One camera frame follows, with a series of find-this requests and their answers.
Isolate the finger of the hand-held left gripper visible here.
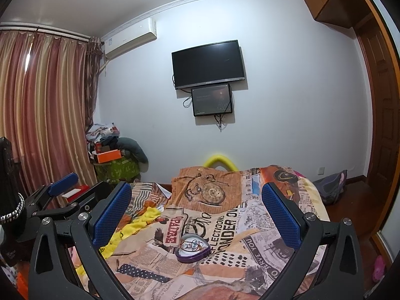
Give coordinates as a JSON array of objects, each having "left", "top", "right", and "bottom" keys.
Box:
[
  {"left": 31, "top": 181, "right": 113, "bottom": 222},
  {"left": 23, "top": 172, "right": 79, "bottom": 213}
]

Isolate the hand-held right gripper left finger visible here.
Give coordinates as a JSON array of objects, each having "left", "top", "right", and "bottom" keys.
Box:
[{"left": 28, "top": 181, "right": 133, "bottom": 300}]

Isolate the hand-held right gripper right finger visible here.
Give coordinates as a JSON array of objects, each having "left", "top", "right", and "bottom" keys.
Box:
[{"left": 261, "top": 182, "right": 366, "bottom": 300}]

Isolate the gold bracelet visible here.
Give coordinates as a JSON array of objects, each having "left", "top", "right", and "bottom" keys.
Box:
[{"left": 182, "top": 240, "right": 204, "bottom": 253}]

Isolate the purple heart-shaped jewelry box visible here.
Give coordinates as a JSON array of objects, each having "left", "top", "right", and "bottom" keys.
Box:
[{"left": 175, "top": 233, "right": 209, "bottom": 264}]

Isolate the red and white box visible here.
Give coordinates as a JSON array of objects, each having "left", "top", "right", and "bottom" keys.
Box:
[{"left": 61, "top": 185, "right": 90, "bottom": 199}]

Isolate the yellow cloth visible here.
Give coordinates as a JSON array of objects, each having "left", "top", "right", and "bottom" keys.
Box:
[{"left": 99, "top": 208, "right": 161, "bottom": 258}]

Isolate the green patterned bag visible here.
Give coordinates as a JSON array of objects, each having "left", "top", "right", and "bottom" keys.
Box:
[{"left": 94, "top": 158, "right": 141, "bottom": 183}]

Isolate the orange box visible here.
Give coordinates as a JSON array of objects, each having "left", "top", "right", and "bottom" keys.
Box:
[{"left": 96, "top": 150, "right": 122, "bottom": 164}]

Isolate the grey purple backpack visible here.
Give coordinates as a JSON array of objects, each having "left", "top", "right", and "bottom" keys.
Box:
[{"left": 312, "top": 169, "right": 348, "bottom": 206}]

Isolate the white plastic bags pile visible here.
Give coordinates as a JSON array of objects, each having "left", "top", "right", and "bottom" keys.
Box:
[{"left": 86, "top": 123, "right": 121, "bottom": 143}]

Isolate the printed blanket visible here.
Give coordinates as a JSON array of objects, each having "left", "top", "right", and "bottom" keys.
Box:
[{"left": 75, "top": 164, "right": 332, "bottom": 300}]

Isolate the yellow foam tube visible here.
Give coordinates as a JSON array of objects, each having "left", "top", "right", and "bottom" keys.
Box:
[{"left": 204, "top": 154, "right": 241, "bottom": 172}]

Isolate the striped pink curtain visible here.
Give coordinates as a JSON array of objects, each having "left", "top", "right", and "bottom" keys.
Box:
[{"left": 0, "top": 26, "right": 104, "bottom": 201}]

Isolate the orange cloth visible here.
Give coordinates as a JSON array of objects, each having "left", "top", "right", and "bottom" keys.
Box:
[{"left": 16, "top": 271, "right": 29, "bottom": 299}]

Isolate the pink slipper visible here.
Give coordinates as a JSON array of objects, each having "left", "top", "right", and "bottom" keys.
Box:
[{"left": 373, "top": 255, "right": 387, "bottom": 283}]

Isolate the wooden door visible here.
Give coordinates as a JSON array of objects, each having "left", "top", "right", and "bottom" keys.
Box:
[{"left": 356, "top": 15, "right": 400, "bottom": 257}]

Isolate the white air conditioner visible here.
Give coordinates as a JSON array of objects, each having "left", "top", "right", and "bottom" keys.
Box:
[{"left": 104, "top": 18, "right": 157, "bottom": 59}]

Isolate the wooden overhead cabinet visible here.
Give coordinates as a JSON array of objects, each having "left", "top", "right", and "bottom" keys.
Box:
[{"left": 301, "top": 0, "right": 376, "bottom": 30}]

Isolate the silver chain bracelet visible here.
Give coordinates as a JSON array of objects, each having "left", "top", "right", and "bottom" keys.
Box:
[{"left": 0, "top": 193, "right": 26, "bottom": 225}]

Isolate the small black wall monitor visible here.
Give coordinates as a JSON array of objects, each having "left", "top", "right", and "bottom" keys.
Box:
[{"left": 191, "top": 83, "right": 233, "bottom": 117}]

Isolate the white curtain rail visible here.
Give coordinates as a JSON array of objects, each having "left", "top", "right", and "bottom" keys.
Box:
[{"left": 0, "top": 22, "right": 91, "bottom": 42}]

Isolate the black wall television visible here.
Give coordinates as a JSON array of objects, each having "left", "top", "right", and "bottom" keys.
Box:
[{"left": 171, "top": 40, "right": 246, "bottom": 90}]

